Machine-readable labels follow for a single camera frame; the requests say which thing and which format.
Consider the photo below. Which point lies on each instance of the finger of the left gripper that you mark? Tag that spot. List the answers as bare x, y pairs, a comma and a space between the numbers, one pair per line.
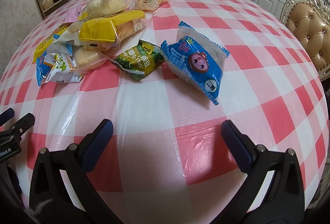
21, 126
6, 116

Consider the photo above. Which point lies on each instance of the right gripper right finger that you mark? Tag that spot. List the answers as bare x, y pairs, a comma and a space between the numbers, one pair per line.
285, 194

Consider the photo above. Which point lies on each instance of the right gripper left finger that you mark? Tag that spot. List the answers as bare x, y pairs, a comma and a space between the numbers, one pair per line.
47, 185

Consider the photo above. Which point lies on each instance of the blue edged snack packet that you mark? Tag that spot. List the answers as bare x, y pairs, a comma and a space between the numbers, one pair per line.
41, 69

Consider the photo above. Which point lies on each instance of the white green snack packet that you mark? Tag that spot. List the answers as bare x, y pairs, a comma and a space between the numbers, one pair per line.
62, 69

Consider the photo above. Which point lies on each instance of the yellow snack packet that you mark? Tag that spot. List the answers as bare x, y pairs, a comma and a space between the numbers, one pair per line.
46, 43

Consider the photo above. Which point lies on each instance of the yellow bread package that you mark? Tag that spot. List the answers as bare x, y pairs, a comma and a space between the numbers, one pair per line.
109, 32

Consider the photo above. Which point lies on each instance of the green pea snack packet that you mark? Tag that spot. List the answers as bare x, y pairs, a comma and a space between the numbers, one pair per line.
139, 61

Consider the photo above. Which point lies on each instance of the pale bun clear package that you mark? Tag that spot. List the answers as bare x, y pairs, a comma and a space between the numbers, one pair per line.
102, 8

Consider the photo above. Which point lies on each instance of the blue cartoon snack packet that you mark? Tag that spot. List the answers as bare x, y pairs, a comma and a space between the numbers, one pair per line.
197, 60

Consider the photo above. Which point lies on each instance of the pink checkered tablecloth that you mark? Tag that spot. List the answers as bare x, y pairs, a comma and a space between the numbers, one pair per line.
167, 162

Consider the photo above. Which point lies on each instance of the beige tufted chair right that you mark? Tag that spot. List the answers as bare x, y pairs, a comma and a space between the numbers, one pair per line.
308, 21

